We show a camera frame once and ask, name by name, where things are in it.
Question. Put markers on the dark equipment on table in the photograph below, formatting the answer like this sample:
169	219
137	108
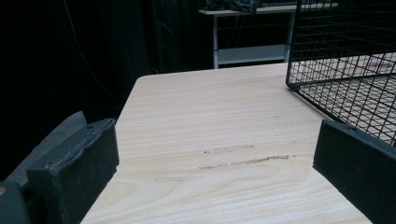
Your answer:
232	5

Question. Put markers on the black curtain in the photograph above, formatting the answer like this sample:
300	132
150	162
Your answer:
93	46

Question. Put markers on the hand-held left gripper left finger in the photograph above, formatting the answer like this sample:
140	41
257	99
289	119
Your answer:
74	168

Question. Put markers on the white metal shelf rack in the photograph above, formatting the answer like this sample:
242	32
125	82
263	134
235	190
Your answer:
249	53

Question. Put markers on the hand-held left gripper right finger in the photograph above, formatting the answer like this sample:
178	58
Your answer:
358	165

